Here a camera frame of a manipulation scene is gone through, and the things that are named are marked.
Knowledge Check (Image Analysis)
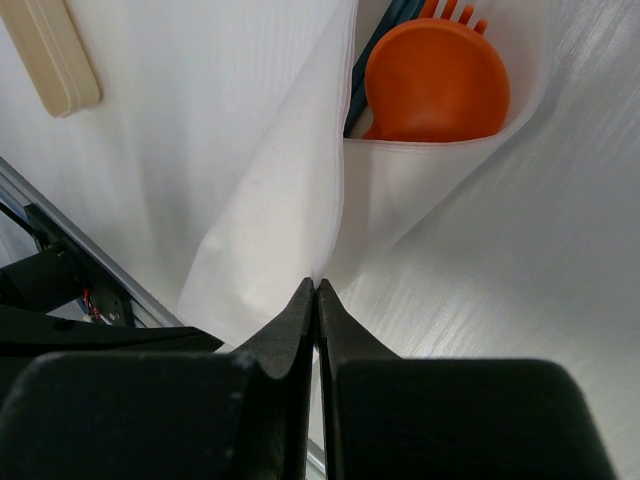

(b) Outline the white paper napkin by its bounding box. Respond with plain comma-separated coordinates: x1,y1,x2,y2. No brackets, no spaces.
177,1,554,346

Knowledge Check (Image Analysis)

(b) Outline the beige utensil case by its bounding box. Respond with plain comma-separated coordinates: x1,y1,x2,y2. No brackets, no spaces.
1,0,102,118

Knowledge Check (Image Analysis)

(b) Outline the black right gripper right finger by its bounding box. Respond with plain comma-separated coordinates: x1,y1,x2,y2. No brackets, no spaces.
316,281,615,479

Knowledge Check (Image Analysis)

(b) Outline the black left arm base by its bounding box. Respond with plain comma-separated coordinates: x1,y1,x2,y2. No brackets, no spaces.
1,204,111,325

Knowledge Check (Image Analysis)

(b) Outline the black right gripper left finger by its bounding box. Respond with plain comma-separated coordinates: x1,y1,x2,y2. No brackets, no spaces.
1,279,314,479

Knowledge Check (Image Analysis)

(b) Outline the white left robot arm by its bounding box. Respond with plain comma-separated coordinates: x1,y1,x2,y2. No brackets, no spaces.
1,305,223,397

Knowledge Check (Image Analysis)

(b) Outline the orange plastic spoon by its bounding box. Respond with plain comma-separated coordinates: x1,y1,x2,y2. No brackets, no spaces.
364,19,511,143

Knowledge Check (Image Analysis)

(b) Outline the orange plastic fork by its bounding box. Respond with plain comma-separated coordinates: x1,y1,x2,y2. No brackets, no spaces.
418,0,488,36

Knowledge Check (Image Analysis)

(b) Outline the aluminium front rail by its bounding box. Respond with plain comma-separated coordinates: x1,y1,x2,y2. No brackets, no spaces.
1,160,182,328

